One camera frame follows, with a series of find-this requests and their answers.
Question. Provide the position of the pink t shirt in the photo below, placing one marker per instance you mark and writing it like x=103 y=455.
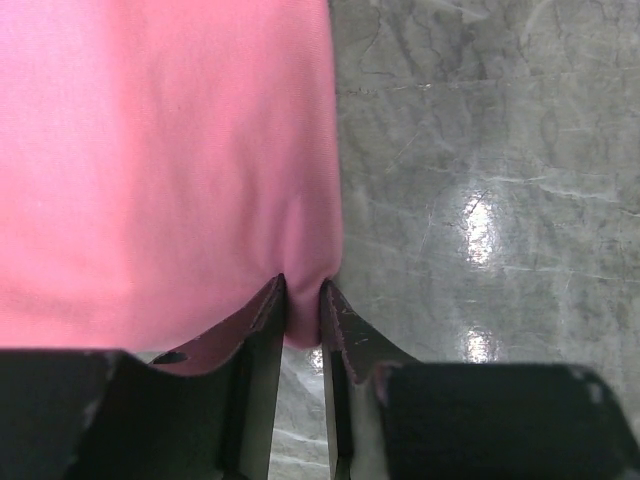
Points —
x=160 y=162

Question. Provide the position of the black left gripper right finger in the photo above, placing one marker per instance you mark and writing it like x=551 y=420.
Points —
x=391 y=416

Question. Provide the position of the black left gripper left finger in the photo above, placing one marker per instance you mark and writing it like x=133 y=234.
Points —
x=204 y=410

